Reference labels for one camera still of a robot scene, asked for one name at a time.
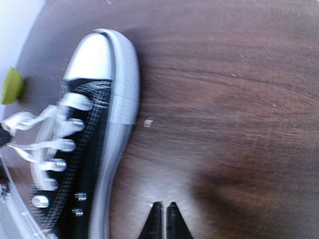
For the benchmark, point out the black white canvas sneaker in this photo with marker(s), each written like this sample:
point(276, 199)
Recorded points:
point(74, 147)

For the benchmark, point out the lime green bowl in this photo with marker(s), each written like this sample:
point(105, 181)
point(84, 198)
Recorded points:
point(12, 88)

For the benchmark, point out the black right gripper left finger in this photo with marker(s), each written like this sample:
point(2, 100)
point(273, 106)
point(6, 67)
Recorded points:
point(152, 228)

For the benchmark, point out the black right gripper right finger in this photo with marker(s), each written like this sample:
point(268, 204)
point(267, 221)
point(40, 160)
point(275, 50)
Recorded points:
point(176, 227)

